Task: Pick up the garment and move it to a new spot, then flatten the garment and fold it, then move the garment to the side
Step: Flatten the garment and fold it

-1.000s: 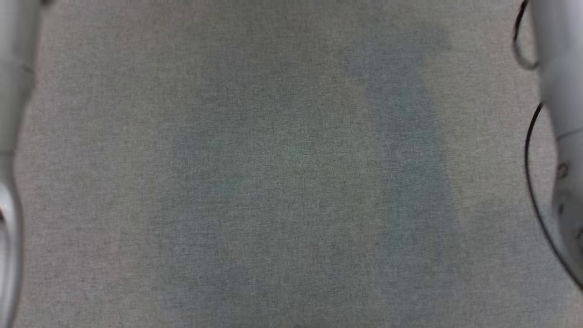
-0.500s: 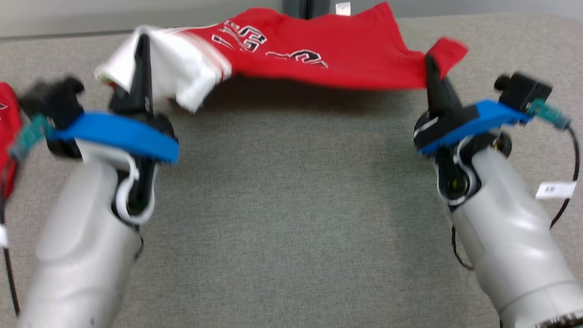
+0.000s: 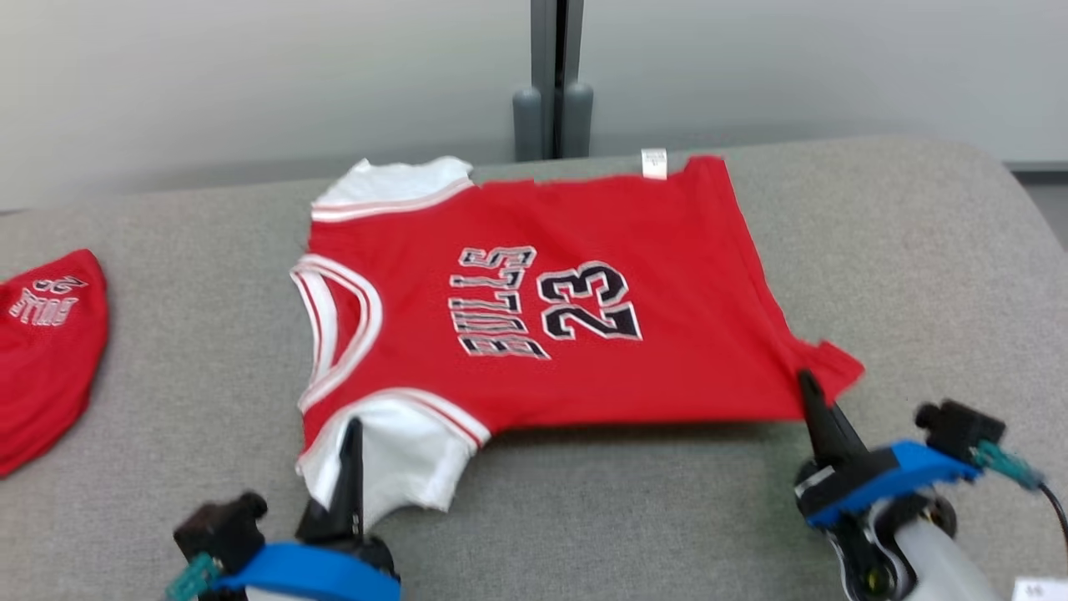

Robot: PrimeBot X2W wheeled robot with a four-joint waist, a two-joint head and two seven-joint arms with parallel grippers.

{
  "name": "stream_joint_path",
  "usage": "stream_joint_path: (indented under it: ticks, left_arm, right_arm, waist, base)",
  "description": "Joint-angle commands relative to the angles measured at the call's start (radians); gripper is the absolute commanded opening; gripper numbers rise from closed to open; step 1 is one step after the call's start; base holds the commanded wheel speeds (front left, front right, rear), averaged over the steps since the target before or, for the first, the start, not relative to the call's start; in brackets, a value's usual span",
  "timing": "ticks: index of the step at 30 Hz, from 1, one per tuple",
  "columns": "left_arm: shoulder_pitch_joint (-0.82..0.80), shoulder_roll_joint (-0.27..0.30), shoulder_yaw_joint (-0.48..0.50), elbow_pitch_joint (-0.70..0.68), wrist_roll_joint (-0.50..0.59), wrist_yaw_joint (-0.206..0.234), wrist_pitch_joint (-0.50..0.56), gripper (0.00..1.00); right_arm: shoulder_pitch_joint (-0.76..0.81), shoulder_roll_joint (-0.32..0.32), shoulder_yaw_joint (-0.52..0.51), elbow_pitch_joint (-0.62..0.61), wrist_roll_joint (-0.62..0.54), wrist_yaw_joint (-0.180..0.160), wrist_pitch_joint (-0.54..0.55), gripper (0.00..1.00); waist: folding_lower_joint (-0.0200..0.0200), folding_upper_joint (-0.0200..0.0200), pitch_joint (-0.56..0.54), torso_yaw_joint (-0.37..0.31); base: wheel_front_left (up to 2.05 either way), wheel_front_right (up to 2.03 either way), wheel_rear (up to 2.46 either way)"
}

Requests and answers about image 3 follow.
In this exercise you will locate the teal left camera connector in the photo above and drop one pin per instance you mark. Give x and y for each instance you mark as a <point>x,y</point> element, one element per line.
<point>193,578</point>

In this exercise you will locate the blue right wrist camera bracket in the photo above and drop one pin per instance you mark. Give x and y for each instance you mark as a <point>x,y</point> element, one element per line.
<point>901,476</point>

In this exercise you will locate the white paper label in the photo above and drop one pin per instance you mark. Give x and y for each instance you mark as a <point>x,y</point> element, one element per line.
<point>1043,590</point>

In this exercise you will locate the grey partition joint post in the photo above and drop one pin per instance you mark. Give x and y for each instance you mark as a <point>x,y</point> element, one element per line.
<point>552,83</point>

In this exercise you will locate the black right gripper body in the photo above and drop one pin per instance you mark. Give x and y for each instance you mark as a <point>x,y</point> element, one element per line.
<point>826,480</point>

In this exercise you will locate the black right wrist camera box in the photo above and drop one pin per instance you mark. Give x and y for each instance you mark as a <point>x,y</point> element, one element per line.
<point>959,430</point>

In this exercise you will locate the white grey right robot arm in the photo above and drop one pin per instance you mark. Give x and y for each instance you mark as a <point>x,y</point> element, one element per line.
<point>943,559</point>

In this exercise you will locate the red Bulls 23 jersey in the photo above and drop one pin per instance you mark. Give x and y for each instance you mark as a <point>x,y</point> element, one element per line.
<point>584,351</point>

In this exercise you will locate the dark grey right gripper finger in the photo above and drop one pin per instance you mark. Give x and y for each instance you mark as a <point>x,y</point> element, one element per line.
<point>826,426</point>

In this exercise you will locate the teal camera connector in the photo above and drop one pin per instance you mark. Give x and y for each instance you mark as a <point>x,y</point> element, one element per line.
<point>193,578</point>
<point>1005,463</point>

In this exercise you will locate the teal right camera connector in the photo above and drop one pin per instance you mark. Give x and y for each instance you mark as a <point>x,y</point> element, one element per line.
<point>1005,463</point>

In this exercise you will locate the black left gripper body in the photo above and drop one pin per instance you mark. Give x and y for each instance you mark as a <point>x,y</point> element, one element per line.
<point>359,541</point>

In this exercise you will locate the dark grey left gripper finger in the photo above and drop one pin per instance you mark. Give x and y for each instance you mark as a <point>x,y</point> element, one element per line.
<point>354,476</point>

